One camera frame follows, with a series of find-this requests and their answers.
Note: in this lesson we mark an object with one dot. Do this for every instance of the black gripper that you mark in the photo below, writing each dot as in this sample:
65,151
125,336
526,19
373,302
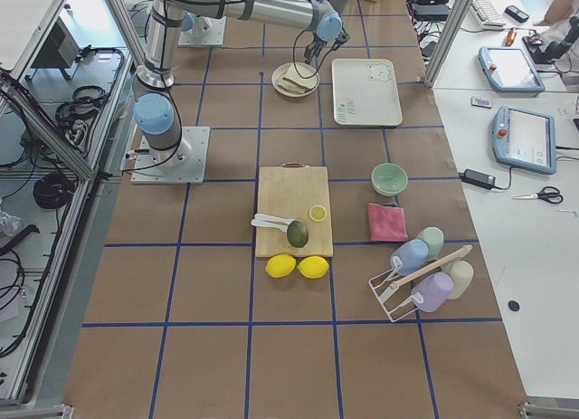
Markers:
318,44

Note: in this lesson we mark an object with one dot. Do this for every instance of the white round plate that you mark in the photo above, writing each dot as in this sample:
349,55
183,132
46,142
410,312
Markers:
278,74

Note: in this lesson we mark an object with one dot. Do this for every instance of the bread slice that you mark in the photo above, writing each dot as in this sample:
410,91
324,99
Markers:
302,75
286,85

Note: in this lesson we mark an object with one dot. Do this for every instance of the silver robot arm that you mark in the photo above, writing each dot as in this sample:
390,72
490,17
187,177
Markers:
155,111

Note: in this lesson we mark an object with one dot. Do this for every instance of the bread slice under egg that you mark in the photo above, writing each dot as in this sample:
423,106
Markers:
286,85

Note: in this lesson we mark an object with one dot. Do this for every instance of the white bear tray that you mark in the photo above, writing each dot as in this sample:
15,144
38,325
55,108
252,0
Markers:
365,93

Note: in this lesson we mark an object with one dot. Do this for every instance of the green bowl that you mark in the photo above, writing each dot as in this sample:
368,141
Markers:
388,179

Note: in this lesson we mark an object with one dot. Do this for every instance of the bamboo cutting board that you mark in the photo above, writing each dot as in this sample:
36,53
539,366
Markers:
289,192

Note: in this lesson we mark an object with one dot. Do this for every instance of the lemon slice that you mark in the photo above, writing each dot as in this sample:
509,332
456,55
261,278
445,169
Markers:
317,213

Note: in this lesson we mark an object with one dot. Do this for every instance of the white plastic fork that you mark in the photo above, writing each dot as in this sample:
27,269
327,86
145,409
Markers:
273,219

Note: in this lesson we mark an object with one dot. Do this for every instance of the teach pendant far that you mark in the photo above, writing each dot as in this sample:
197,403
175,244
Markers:
510,70

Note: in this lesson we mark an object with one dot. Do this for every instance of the teach pendant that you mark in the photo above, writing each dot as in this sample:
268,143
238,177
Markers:
510,70
524,139

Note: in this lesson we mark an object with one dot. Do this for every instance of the green avocado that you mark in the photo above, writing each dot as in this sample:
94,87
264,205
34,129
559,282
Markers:
297,234

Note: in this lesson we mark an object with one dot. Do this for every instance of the white plastic spoon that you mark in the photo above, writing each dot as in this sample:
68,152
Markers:
267,224

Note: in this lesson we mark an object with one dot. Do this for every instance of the pink cloth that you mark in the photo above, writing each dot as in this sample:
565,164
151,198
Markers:
387,223

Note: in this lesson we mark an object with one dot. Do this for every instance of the black power adapter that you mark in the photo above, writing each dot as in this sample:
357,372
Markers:
478,179

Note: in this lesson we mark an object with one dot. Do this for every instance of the green mug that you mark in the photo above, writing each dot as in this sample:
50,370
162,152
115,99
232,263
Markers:
433,237

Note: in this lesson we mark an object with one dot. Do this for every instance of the whole yellow lemon right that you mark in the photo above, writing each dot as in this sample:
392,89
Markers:
313,267

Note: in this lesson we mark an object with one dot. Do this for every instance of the whole yellow lemon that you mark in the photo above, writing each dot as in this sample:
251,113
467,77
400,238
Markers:
280,265
313,267

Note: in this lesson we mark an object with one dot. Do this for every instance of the teach pendant near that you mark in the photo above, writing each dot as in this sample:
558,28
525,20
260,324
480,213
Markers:
524,139

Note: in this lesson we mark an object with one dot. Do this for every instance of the whole yellow lemon left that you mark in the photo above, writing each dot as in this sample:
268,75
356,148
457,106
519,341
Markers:
280,265

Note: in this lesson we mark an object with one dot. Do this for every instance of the blue mug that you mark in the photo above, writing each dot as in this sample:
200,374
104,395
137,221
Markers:
409,257

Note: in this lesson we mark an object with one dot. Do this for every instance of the cream mug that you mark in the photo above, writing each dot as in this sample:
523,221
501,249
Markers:
461,273

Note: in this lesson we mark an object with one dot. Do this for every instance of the purple mug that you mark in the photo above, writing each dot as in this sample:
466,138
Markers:
431,292

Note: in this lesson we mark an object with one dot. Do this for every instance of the black scissors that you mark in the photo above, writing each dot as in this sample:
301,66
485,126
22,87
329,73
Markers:
548,194

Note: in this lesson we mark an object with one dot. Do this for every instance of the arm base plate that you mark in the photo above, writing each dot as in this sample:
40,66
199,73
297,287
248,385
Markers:
201,31
186,165

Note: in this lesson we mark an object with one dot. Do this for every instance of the white wire cup rack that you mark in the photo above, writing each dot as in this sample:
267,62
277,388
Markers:
393,292

